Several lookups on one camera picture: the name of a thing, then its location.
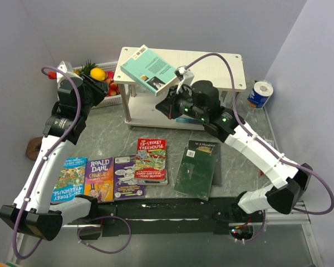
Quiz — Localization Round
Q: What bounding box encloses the dark grey Mansfield book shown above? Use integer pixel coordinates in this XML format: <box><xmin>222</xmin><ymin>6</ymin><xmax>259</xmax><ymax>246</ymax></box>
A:
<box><xmin>188</xmin><ymin>140</ymin><xmax>222</xmax><ymax>187</ymax></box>

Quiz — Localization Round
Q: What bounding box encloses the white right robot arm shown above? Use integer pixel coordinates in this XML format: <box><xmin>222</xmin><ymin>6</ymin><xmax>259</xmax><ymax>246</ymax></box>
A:
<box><xmin>155</xmin><ymin>81</ymin><xmax>310</xmax><ymax>222</ymax></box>

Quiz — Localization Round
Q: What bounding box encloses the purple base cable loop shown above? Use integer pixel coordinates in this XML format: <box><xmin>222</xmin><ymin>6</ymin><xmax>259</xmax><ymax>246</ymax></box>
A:
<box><xmin>77</xmin><ymin>216</ymin><xmax>132</xmax><ymax>254</ymax></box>

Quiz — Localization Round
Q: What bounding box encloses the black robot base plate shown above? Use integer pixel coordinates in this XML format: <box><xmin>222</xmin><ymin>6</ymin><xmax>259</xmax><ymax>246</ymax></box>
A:
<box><xmin>63</xmin><ymin>196</ymin><xmax>268</xmax><ymax>237</ymax></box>

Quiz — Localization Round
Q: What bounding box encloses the aluminium frame rail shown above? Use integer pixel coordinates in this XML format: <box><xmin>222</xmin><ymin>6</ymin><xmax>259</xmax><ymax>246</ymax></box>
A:
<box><xmin>6</xmin><ymin>203</ymin><xmax>322</xmax><ymax>266</ymax></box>

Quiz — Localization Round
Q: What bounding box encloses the white plastic fruit basket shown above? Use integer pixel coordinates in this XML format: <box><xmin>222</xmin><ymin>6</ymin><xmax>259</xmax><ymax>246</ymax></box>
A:
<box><xmin>73</xmin><ymin>60</ymin><xmax>122</xmax><ymax>108</ymax></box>

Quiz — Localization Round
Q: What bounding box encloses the red apples cluster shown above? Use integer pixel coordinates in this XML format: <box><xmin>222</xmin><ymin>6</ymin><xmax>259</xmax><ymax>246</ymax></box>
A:
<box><xmin>105</xmin><ymin>71</ymin><xmax>120</xmax><ymax>97</ymax></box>

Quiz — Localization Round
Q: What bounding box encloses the blue 26-Storey Treehouse book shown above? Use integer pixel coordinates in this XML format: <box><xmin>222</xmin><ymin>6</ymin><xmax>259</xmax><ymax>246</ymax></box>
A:
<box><xmin>51</xmin><ymin>157</ymin><xmax>87</xmax><ymax>204</ymax></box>

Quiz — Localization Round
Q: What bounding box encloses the Roald Dahl Charlie book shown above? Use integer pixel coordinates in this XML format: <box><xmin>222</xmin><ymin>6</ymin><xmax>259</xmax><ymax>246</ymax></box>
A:
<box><xmin>83</xmin><ymin>157</ymin><xmax>114</xmax><ymax>203</ymax></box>

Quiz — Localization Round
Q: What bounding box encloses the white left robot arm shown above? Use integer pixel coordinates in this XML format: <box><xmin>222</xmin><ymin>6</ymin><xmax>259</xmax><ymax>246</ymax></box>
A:
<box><xmin>0</xmin><ymin>74</ymin><xmax>108</xmax><ymax>241</ymax></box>

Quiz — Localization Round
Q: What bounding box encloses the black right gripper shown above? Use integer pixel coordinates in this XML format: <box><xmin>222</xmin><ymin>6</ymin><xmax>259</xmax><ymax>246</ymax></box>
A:
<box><xmin>155</xmin><ymin>85</ymin><xmax>207</xmax><ymax>122</ymax></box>

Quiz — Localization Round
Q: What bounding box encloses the toilet paper roll blue wrap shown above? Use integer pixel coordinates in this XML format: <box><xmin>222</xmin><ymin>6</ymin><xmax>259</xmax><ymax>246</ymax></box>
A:
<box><xmin>247</xmin><ymin>81</ymin><xmax>274</xmax><ymax>108</ymax></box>

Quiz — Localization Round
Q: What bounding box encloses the pineapple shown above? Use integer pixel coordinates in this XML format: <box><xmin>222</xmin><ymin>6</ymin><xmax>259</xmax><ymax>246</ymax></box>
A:
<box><xmin>74</xmin><ymin>60</ymin><xmax>97</xmax><ymax>76</ymax></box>

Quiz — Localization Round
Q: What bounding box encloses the brown paper roll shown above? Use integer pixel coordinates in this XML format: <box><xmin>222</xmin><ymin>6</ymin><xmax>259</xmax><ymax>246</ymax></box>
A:
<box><xmin>26</xmin><ymin>137</ymin><xmax>42</xmax><ymax>161</ymax></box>

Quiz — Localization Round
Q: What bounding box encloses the purple 52-Storey Treehouse book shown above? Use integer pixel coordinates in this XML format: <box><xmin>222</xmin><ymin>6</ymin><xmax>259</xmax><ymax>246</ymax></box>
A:
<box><xmin>114</xmin><ymin>156</ymin><xmax>145</xmax><ymax>201</ymax></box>

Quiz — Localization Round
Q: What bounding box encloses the white two-tier shelf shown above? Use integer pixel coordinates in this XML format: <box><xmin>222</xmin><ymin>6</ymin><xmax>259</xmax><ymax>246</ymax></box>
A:
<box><xmin>113</xmin><ymin>46</ymin><xmax>247</xmax><ymax>132</ymax></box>

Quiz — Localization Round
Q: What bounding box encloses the red 13-Storey Treehouse book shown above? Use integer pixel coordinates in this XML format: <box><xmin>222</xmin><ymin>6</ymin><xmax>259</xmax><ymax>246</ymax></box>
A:
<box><xmin>134</xmin><ymin>138</ymin><xmax>167</xmax><ymax>184</ymax></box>

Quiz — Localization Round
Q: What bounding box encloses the teal paperback book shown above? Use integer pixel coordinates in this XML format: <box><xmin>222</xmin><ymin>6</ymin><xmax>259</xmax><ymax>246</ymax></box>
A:
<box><xmin>120</xmin><ymin>45</ymin><xmax>177</xmax><ymax>96</ymax></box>

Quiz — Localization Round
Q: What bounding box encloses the yellow lemon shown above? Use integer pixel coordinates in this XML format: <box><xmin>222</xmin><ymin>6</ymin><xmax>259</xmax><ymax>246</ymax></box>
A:
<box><xmin>90</xmin><ymin>67</ymin><xmax>106</xmax><ymax>81</ymax></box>

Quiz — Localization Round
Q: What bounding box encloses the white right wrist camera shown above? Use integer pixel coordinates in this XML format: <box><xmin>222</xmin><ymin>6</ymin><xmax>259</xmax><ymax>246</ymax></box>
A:
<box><xmin>175</xmin><ymin>66</ymin><xmax>194</xmax><ymax>94</ymax></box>

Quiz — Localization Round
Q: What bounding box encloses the dark green book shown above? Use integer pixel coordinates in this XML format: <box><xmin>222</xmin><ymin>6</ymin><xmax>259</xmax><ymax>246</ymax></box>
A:
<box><xmin>174</xmin><ymin>147</ymin><xmax>217</xmax><ymax>201</ymax></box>

